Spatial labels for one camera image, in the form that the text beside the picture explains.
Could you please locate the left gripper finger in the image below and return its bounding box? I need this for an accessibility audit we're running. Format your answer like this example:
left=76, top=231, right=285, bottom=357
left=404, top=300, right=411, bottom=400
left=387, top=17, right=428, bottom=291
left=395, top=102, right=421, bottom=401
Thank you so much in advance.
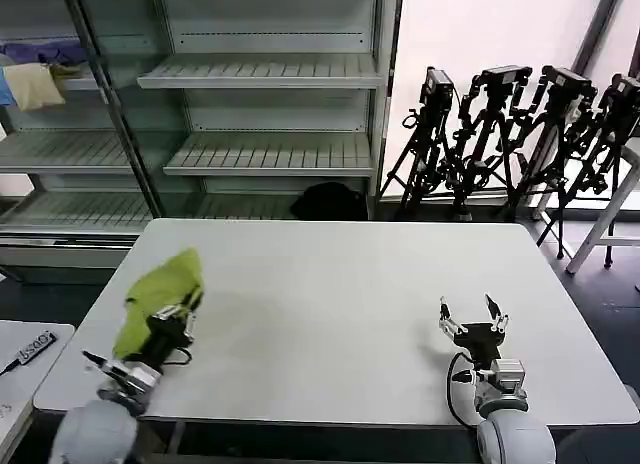
left=182, top=287, right=205, bottom=344
left=154, top=305, right=190, bottom=323

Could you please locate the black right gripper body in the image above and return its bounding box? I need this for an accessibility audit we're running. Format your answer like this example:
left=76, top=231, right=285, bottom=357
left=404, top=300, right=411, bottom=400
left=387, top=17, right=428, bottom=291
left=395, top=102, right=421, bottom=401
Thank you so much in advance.
left=452, top=322, right=504, bottom=371

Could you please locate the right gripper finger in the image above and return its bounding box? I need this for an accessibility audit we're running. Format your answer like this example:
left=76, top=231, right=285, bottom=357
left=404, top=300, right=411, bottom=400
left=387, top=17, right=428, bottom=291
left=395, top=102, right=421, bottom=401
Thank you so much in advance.
left=483, top=293, right=512, bottom=334
left=438, top=296, right=466, bottom=341

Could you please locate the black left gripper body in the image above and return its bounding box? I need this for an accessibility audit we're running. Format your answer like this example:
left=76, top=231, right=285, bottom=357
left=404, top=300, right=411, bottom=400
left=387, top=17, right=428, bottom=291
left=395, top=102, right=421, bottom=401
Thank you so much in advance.
left=122, top=316, right=195, bottom=373

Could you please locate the lime green t-shirt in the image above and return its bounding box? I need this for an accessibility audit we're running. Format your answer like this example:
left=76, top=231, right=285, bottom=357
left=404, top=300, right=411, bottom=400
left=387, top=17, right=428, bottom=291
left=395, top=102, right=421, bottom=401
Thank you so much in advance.
left=113, top=247, right=207, bottom=358

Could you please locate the black labelled device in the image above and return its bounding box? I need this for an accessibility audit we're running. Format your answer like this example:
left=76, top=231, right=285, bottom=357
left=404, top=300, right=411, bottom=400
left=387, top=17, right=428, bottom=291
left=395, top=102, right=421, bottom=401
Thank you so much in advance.
left=17, top=331, right=58, bottom=368

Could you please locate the white folding table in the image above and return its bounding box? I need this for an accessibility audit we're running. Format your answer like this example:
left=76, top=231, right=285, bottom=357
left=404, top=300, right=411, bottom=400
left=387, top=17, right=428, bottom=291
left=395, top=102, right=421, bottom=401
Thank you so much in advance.
left=33, top=217, right=640, bottom=428

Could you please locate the small white side table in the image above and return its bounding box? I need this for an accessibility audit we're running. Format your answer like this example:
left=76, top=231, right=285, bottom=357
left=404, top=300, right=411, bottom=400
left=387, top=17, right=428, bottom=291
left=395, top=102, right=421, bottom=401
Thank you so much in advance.
left=0, top=319, right=77, bottom=464

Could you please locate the black bag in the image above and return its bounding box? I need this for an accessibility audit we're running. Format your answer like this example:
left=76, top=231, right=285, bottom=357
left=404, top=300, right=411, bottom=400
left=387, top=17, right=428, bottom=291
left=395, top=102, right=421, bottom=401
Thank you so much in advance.
left=290, top=182, right=369, bottom=222

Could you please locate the grey shelf with cloths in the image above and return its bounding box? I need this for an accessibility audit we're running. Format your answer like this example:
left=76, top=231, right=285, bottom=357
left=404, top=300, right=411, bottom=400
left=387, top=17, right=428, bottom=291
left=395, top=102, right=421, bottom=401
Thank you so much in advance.
left=0, top=0, right=154, bottom=285

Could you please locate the empty grey metal shelf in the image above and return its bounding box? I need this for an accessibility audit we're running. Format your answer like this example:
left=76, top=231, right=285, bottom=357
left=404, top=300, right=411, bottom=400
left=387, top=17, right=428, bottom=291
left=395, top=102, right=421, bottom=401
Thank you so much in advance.
left=74, top=0, right=404, bottom=223

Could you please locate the white table frame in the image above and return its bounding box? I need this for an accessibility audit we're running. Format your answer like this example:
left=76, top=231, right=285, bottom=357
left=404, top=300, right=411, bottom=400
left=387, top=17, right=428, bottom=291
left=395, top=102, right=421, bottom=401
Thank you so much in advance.
left=565, top=146, right=640, bottom=275

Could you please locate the black tripod with camera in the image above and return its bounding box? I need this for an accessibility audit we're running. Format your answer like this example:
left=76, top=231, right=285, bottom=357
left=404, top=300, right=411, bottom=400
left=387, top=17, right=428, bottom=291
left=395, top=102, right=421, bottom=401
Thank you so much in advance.
left=449, top=65, right=534, bottom=221
left=513, top=65, right=599, bottom=261
left=569, top=73, right=640, bottom=271
left=378, top=67, right=474, bottom=221

